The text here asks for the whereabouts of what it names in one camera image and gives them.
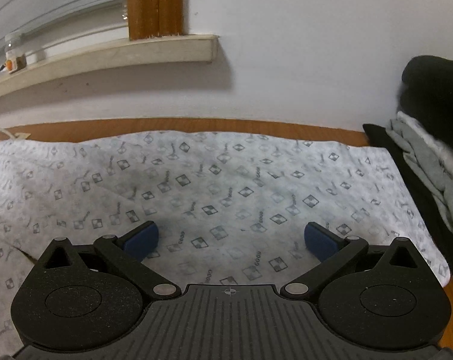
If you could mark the clear jar orange label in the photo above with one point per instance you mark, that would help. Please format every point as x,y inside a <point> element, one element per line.
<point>15,58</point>

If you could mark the grey folded garment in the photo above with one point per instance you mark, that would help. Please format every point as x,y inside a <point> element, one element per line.
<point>430,159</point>

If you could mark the black clothing pile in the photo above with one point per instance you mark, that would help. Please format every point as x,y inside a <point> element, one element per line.
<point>426,94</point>

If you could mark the brown wooden window frame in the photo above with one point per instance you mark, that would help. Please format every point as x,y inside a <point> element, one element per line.
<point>154,18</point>

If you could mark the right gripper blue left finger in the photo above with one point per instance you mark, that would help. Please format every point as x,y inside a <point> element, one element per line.
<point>124,255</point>

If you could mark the grey window blind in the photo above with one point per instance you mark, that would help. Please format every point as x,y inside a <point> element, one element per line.
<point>60,25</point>

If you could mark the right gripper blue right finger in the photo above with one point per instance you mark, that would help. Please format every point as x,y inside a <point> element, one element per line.
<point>337,257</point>

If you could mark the white patterned garment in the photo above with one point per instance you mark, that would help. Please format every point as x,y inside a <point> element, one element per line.
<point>231,208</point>

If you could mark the beige window sill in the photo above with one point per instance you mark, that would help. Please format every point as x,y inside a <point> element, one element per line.
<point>114,54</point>

